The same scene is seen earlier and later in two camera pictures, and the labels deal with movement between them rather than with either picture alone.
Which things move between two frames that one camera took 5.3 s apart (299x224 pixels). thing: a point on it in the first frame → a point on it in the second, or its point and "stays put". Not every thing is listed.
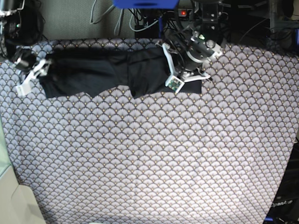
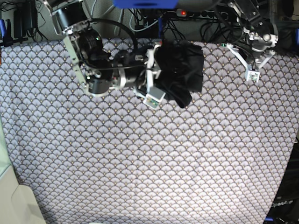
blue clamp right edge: (296, 35) stays put
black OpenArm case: (285, 208) stays put
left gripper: (26, 59) → (139, 73)
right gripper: (186, 60) → (252, 74)
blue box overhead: (145, 4) stays put
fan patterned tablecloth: (220, 157) stays put
